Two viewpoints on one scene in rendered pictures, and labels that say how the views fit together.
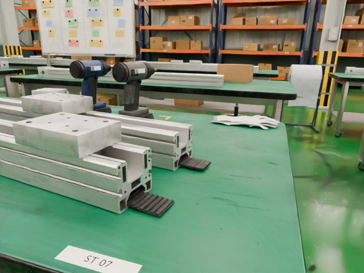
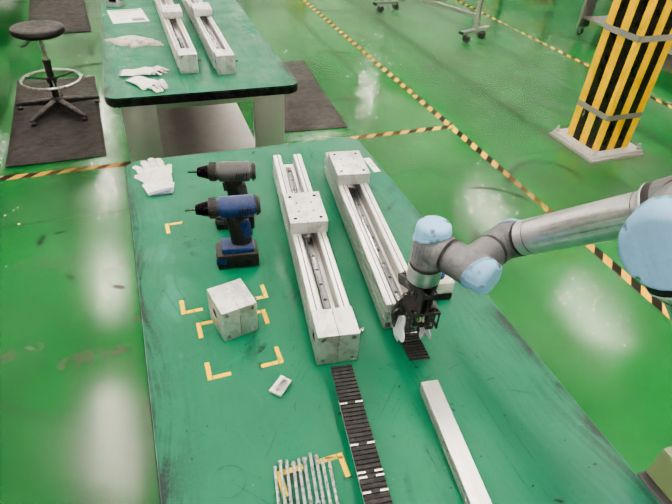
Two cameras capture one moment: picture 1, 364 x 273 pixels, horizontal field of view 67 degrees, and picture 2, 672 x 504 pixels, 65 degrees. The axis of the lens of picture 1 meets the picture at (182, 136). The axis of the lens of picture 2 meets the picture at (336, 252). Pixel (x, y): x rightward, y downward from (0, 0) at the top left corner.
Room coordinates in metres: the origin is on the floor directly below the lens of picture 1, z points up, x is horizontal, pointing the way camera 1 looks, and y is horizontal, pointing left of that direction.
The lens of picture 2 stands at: (1.54, 1.43, 1.78)
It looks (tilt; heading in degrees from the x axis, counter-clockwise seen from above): 38 degrees down; 230
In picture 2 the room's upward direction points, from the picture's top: 4 degrees clockwise
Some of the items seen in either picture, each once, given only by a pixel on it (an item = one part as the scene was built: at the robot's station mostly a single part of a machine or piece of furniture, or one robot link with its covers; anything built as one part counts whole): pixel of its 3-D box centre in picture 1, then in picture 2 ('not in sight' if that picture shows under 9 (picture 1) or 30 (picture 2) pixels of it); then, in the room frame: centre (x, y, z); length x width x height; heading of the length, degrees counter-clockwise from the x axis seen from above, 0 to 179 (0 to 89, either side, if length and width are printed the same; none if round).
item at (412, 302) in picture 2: not in sight; (420, 300); (0.81, 0.87, 0.94); 0.09 x 0.08 x 0.12; 64
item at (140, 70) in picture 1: (139, 95); (224, 194); (0.93, 0.15, 0.89); 0.20 x 0.08 x 0.22; 149
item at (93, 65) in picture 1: (97, 90); (225, 231); (1.02, 0.32, 0.89); 0.20 x 0.08 x 0.22; 155
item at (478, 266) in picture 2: not in sight; (474, 264); (0.78, 0.96, 1.10); 0.11 x 0.11 x 0.08; 6
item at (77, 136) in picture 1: (69, 138); (348, 170); (0.49, 0.21, 0.87); 0.16 x 0.11 x 0.07; 64
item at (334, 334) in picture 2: not in sight; (339, 334); (0.96, 0.76, 0.83); 0.12 x 0.09 x 0.10; 154
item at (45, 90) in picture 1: (49, 101); (237, 308); (1.11, 0.55, 0.83); 0.11 x 0.10 x 0.10; 173
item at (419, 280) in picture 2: not in sight; (425, 271); (0.80, 0.86, 1.02); 0.08 x 0.08 x 0.05
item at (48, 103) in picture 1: (58, 108); (304, 216); (0.77, 0.36, 0.87); 0.16 x 0.11 x 0.07; 64
